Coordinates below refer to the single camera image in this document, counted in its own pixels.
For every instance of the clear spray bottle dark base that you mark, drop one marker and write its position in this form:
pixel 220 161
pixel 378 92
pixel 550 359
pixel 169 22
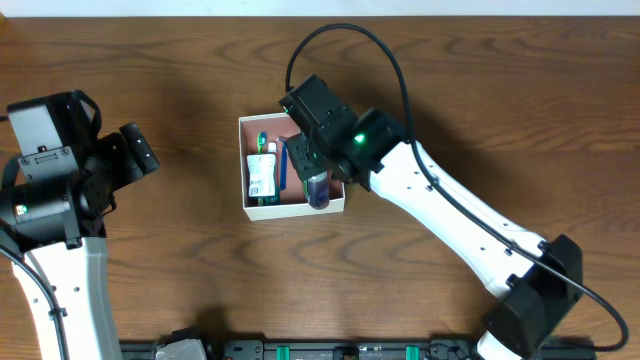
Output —
pixel 317 191

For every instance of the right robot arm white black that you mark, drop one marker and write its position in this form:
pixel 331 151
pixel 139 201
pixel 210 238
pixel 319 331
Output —
pixel 531 277

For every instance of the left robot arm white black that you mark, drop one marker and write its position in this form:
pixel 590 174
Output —
pixel 54 196

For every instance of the green toothbrush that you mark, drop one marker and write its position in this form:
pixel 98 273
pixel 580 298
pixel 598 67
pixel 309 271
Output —
pixel 262 143

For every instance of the red green toothpaste tube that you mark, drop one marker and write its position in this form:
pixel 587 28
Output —
pixel 272 147

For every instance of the blue disposable razor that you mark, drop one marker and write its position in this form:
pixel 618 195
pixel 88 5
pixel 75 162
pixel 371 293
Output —
pixel 283 163

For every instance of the green white soap bar pack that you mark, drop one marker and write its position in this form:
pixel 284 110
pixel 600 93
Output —
pixel 255 185

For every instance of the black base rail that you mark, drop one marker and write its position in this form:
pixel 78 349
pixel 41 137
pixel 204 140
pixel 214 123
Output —
pixel 192 343

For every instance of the white box pink interior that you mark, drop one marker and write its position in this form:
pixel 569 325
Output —
pixel 292 200

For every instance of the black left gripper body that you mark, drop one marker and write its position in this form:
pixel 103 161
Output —
pixel 93 198

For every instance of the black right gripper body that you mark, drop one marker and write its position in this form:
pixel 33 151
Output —
pixel 305 156

